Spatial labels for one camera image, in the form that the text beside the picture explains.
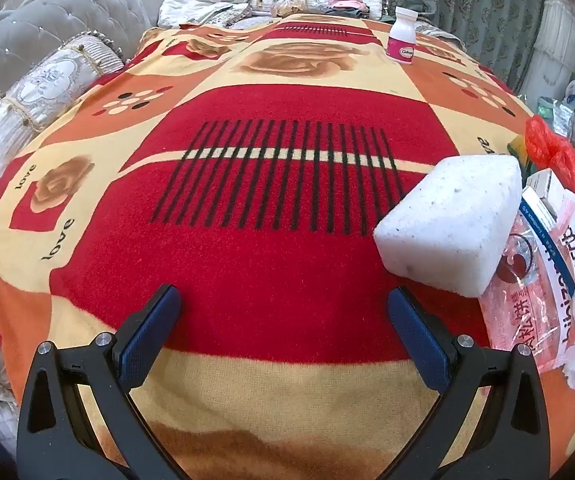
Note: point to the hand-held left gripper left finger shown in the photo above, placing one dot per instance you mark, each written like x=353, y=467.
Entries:
x=150, y=330

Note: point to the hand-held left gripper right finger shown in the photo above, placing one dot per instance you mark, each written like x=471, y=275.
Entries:
x=417, y=340

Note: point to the blue white medicine box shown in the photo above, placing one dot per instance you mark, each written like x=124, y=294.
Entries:
x=537, y=212

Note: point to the red plastic bag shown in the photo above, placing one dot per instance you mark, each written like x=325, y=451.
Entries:
x=552, y=152

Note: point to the clear pink snack bag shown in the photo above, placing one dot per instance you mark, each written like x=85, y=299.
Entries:
x=517, y=305

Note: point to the white foam block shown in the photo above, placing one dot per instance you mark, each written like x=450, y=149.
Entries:
x=447, y=220

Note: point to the red and yellow printed blanket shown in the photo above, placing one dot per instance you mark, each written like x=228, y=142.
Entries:
x=267, y=285

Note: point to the white cardboard box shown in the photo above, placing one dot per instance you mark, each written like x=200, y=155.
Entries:
x=547, y=182

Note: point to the beige striped ruffled cushion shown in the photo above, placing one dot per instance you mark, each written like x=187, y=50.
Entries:
x=42, y=90

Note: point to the silver foil bag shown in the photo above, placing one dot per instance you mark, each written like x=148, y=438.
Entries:
x=560, y=117

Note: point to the white pill bottle pink label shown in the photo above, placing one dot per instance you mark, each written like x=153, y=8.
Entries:
x=401, y=35

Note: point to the silver patterned pillow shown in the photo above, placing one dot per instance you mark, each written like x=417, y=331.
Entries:
x=207, y=2

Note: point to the grey tufted sofa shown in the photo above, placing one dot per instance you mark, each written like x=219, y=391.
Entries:
x=42, y=15

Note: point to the white lace curtain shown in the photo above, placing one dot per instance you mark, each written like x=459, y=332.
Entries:
x=557, y=35

